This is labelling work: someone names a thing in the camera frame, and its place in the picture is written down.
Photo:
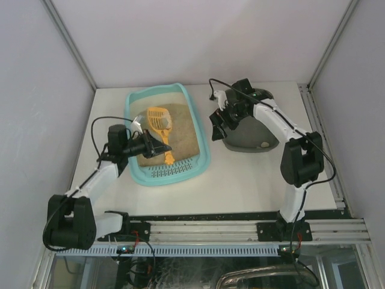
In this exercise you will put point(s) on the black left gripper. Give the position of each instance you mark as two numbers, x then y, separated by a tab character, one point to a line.
149	146

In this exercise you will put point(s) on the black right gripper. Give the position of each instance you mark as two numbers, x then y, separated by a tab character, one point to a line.
221	117

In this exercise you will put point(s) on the orange litter scoop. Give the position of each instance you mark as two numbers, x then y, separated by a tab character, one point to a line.
154	115

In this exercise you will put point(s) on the dark grey plastic tub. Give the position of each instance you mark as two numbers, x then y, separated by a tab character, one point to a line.
250	133

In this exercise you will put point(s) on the light blue litter box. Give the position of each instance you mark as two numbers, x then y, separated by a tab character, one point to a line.
181	170

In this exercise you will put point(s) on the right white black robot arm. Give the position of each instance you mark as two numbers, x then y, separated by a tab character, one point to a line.
302	160

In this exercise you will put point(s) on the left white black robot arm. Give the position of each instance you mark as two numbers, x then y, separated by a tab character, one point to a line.
71	221

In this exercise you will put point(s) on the beige cat litter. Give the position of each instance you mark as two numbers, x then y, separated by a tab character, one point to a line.
182	137

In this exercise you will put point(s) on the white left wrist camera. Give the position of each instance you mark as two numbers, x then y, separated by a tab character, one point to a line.
136	124

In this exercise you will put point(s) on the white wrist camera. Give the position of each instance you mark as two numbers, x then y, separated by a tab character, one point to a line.
221	98
136	124

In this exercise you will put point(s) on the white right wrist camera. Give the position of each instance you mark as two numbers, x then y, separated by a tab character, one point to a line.
221	98

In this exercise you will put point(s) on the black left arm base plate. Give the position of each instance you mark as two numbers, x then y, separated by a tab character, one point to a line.
132	230

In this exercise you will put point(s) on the light blue cable duct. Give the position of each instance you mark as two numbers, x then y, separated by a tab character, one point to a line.
143	250

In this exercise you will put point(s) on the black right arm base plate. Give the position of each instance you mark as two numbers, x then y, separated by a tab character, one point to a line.
281	231

